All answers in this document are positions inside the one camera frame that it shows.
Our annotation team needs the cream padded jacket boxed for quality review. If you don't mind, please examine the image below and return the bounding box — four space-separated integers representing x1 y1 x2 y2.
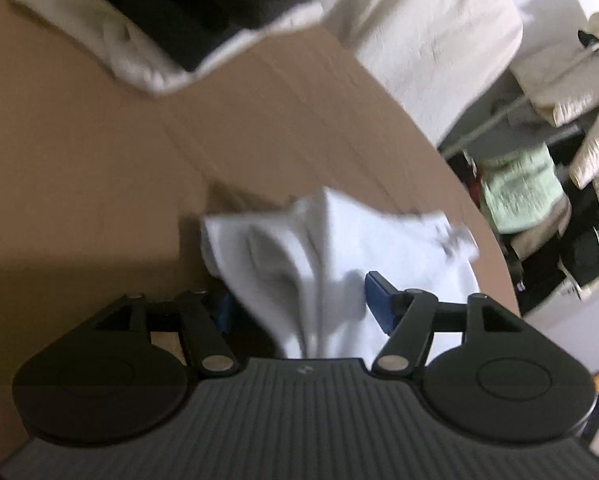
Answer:
509 9 599 192

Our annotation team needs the white folded garment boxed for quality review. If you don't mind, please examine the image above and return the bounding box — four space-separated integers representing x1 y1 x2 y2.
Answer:
0 0 326 97

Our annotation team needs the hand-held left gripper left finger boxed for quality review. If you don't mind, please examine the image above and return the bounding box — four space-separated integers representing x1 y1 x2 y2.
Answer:
79 290 240 376

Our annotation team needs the white cloth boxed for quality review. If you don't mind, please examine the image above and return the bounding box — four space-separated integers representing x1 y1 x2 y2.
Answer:
200 186 481 361

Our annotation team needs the green quilted garment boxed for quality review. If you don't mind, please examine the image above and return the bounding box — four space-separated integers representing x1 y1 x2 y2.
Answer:
478 144 573 235

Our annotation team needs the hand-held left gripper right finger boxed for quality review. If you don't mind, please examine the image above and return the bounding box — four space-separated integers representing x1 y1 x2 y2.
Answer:
365 271 530 378

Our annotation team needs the black folded garment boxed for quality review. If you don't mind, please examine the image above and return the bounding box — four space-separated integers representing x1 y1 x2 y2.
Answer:
62 0 353 73

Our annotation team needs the metal clothes rack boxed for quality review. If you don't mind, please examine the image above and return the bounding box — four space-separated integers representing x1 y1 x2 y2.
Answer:
438 42 599 181

